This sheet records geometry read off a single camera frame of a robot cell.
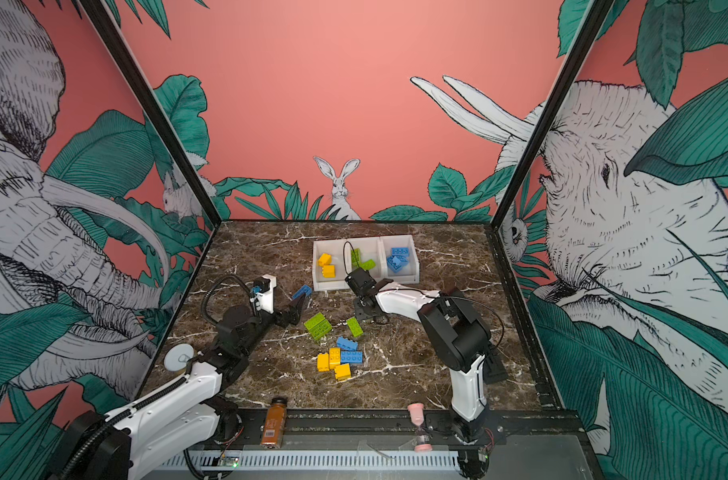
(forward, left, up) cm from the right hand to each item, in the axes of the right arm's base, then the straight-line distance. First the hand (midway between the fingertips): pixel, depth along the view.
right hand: (363, 307), depth 95 cm
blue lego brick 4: (+17, -13, +2) cm, 21 cm away
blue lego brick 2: (+23, -13, -1) cm, 27 cm away
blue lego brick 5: (-13, +5, +1) cm, 14 cm away
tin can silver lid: (-18, +50, +5) cm, 54 cm away
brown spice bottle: (-34, +21, +3) cm, 40 cm away
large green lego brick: (-7, +14, +1) cm, 16 cm away
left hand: (-3, +19, +17) cm, 26 cm away
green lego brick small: (-7, +2, -1) cm, 7 cm away
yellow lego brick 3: (-18, +11, 0) cm, 21 cm away
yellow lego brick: (+19, +15, +1) cm, 24 cm away
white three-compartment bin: (+17, +6, +6) cm, 19 cm away
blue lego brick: (+6, +20, +1) cm, 21 cm away
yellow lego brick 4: (-17, +8, +1) cm, 19 cm away
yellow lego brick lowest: (-21, +5, 0) cm, 21 cm away
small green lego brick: (+18, -1, -1) cm, 18 cm away
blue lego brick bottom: (-17, +3, +1) cm, 17 cm away
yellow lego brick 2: (+14, +13, +1) cm, 19 cm away
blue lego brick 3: (+16, -11, +2) cm, 20 cm away
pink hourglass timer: (-37, -16, 0) cm, 40 cm away
